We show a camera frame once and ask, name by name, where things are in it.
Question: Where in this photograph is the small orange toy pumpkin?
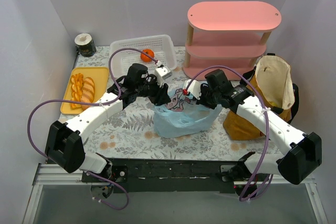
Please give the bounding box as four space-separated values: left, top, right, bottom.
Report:
140 49 155 62

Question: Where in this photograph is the blue plastic grocery bag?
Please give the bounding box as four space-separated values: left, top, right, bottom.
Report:
153 88 222 138

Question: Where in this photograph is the yellow canvas tote bag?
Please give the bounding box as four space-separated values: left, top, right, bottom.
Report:
223 53 299 141

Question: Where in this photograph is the orange twisted snack food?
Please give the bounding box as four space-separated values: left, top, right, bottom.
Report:
70 73 83 101

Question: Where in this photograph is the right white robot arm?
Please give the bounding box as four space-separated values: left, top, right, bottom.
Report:
184 66 322 185

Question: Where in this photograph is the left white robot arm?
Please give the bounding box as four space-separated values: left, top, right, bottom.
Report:
45 63 172 182

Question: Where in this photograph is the yellow plastic tray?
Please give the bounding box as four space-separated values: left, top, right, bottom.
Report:
60 67 109 115

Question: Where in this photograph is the white plastic basket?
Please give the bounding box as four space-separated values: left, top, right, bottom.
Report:
109 34 177 78

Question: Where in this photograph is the floral table mat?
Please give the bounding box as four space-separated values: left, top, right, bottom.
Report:
48 46 289 163

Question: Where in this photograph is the pink three-tier shelf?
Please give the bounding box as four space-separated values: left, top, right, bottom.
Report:
183 1 281 80

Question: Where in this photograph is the dark tape roll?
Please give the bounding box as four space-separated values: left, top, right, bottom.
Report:
75 33 97 57

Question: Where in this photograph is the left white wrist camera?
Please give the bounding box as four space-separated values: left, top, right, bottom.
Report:
154 65 172 87

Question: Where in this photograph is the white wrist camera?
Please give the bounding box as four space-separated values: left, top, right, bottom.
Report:
154 65 172 87
183 79 201 100

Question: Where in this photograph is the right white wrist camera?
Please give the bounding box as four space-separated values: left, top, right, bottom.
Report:
183 79 201 100

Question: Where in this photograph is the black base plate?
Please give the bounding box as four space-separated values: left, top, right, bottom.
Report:
81 158 269 194

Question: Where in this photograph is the aluminium rail frame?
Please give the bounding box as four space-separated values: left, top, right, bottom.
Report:
23 164 328 223

